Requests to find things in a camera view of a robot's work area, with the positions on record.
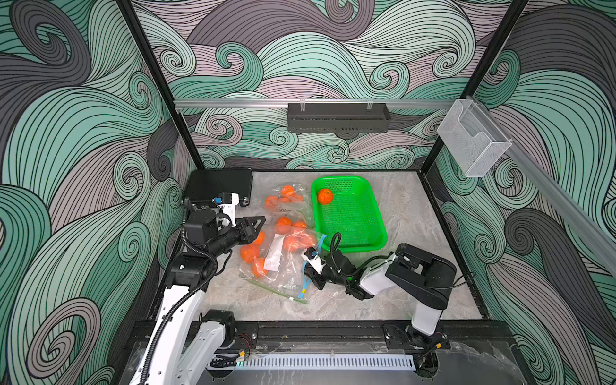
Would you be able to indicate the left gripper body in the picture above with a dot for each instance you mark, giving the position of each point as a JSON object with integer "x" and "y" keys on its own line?
{"x": 239, "y": 233}

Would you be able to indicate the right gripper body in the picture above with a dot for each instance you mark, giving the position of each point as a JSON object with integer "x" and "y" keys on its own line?
{"x": 327, "y": 275}

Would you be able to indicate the blue-zip clear bag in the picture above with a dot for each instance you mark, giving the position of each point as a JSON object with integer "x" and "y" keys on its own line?
{"x": 297, "y": 285}

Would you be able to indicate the orange taken out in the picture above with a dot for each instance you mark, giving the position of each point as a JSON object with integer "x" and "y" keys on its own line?
{"x": 325, "y": 196}

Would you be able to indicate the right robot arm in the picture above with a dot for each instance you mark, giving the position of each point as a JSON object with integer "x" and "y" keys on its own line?
{"x": 424, "y": 276}

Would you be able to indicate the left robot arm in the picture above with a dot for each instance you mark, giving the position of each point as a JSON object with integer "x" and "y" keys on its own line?
{"x": 209, "y": 229}

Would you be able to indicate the oranges in blue-zip bag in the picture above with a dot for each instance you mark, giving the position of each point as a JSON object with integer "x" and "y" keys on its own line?
{"x": 278, "y": 249}

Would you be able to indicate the green plastic basket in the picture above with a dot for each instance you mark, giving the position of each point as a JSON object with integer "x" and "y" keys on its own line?
{"x": 354, "y": 213}

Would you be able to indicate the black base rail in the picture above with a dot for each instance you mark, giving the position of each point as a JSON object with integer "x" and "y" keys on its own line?
{"x": 392, "y": 334}

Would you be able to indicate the white slotted cable duct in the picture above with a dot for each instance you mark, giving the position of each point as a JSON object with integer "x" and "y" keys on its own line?
{"x": 376, "y": 362}

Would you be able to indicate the black wall tray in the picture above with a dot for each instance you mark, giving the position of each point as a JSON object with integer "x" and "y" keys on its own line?
{"x": 346, "y": 120}

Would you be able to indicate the clear acrylic wall holder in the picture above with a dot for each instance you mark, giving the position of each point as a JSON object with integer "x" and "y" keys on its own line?
{"x": 473, "y": 137}

